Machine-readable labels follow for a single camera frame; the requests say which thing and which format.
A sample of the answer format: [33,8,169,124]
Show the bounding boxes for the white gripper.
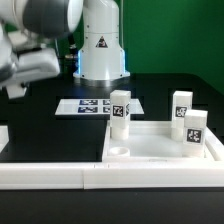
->
[0,48,60,87]

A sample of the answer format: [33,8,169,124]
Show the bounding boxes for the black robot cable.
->
[58,34,80,63]

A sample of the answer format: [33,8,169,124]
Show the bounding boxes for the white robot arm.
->
[0,0,130,88]

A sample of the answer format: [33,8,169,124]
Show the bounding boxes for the white square table top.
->
[102,121,224,162]

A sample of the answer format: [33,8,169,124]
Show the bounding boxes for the white marker base plate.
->
[54,98,145,116]

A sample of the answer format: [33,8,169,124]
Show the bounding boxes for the white U-shaped obstacle fence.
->
[0,124,224,191]

